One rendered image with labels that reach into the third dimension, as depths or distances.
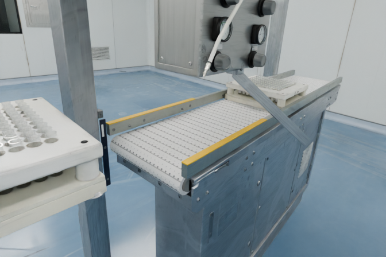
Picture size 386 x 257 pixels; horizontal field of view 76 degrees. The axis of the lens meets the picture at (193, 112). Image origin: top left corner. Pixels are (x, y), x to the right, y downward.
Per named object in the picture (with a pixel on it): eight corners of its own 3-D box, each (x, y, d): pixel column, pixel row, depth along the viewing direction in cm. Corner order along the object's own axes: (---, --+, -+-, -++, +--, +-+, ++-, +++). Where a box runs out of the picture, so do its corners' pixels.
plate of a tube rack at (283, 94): (284, 100, 85) (285, 94, 84) (225, 86, 100) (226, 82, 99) (308, 89, 102) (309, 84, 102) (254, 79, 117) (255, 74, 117)
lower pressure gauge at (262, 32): (256, 45, 46) (259, 23, 45) (250, 45, 47) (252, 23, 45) (265, 44, 49) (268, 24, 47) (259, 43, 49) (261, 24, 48)
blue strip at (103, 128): (106, 187, 69) (100, 120, 62) (104, 186, 69) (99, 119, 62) (111, 184, 70) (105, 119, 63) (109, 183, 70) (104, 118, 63)
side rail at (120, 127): (109, 136, 64) (109, 124, 63) (106, 134, 65) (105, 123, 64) (294, 74, 159) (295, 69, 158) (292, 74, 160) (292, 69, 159)
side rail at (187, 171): (186, 179, 48) (187, 165, 47) (180, 176, 49) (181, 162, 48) (341, 82, 143) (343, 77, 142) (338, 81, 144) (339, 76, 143)
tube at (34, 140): (47, 187, 31) (38, 133, 29) (50, 192, 30) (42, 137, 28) (35, 191, 30) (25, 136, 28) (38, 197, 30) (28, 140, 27)
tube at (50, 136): (62, 181, 33) (55, 129, 30) (65, 186, 32) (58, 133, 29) (51, 185, 32) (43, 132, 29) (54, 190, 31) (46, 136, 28)
